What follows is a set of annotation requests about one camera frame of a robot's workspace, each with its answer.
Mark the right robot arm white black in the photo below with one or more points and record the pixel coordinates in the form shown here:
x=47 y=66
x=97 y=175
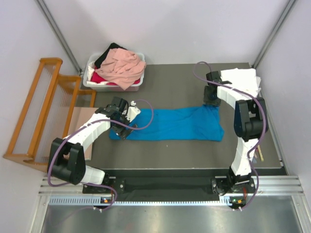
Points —
x=250 y=125

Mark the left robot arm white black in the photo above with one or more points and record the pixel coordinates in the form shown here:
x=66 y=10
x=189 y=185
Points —
x=67 y=159

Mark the black t shirt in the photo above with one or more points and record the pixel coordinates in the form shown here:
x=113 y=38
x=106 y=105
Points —
x=99 y=61

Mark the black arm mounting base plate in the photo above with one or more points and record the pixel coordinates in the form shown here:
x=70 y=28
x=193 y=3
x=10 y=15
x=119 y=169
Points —
x=165 y=185

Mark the white slotted cable duct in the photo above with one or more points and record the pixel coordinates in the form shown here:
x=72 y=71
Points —
x=103 y=201

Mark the folded white t shirts stack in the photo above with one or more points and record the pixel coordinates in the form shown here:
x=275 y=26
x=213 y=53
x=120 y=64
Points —
x=245 y=80

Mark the pink cardboard sheet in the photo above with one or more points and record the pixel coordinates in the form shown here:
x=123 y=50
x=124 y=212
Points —
x=80 y=116

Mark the blue t shirt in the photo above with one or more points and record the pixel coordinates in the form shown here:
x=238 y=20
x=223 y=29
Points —
x=192 y=123

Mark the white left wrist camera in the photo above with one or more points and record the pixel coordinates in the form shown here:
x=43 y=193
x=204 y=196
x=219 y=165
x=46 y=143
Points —
x=132 y=111

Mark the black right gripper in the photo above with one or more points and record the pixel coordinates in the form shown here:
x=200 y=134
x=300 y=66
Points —
x=206 y=101

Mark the pink t shirt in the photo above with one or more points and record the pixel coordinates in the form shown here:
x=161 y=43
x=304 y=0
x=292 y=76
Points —
x=122 y=67

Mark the red t shirt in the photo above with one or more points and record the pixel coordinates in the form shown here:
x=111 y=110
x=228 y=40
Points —
x=96 y=78

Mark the markers on table edge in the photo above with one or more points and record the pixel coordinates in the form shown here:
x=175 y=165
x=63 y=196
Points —
x=256 y=155

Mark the wooden drying rack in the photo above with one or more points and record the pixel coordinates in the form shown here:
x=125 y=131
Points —
x=46 y=114

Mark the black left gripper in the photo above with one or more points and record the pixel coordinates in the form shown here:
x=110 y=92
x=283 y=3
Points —
x=124 y=131

